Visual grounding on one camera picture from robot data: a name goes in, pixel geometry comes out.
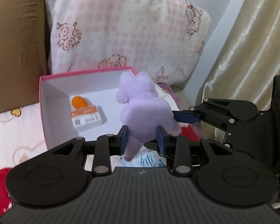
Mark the blue wet wipe pack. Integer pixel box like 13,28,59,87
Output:
119,145,167,168

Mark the orange makeup sponge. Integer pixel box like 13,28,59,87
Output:
71,96,88,109

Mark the clear cotton swab box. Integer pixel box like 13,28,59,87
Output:
70,106,107,130

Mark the purple plush toy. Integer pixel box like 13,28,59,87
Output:
116,71,182,162

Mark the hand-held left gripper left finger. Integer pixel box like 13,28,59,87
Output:
50,125,129,176

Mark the gold satin curtain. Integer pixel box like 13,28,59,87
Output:
196,0,280,112

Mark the brown pillow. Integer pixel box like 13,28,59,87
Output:
0,0,50,117

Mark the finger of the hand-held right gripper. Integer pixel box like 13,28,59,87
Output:
172,98,259,131

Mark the pink cardboard box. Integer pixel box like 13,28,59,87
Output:
39,66,140,150

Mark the bear printed blanket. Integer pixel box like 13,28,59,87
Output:
0,84,203,217

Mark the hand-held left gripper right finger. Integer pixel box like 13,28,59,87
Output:
157,125,235,177

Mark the beige bed frame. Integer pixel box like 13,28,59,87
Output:
175,91,197,110

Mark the pink floral pillow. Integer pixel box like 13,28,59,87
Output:
42,0,211,91

